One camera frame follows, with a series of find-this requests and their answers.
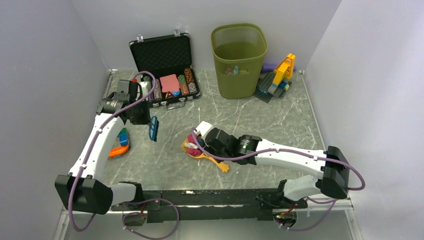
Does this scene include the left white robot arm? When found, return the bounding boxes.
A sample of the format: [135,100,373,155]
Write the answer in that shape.
[54,80,152,215]

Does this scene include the white paper scrap left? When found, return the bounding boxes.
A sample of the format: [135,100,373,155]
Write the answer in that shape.
[184,142,199,149]

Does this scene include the orange slotted scoop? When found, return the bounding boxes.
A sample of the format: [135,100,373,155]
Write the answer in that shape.
[181,139,230,173]

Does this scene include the toy brick construction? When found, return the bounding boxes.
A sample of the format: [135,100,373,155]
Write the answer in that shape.
[253,53,296,103]

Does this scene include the cyan paper scrap top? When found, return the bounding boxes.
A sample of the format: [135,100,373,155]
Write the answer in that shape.
[224,65,249,76]

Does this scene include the pink paper scrap left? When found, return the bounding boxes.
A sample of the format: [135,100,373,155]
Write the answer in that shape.
[187,134,200,144]

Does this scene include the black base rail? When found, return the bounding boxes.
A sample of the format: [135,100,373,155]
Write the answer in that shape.
[111,188,308,223]

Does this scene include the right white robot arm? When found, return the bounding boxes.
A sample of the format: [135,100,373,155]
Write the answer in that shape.
[193,121,350,208]

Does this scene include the blue hand brush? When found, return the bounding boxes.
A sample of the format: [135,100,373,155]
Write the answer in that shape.
[148,116,160,142]

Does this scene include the orange toy with blocks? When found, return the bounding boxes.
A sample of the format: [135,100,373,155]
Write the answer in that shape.
[108,127,131,158]

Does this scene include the pink paper scrap lone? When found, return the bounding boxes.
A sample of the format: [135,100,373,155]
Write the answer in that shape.
[186,148,202,158]

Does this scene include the purple cylinder toy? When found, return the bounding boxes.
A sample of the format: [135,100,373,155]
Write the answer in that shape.
[260,63,277,73]

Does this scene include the black poker chip case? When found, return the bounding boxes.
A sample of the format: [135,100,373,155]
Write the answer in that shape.
[128,30,202,110]

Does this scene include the green mesh waste basket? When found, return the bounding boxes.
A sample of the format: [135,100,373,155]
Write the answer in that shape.
[210,23,268,100]

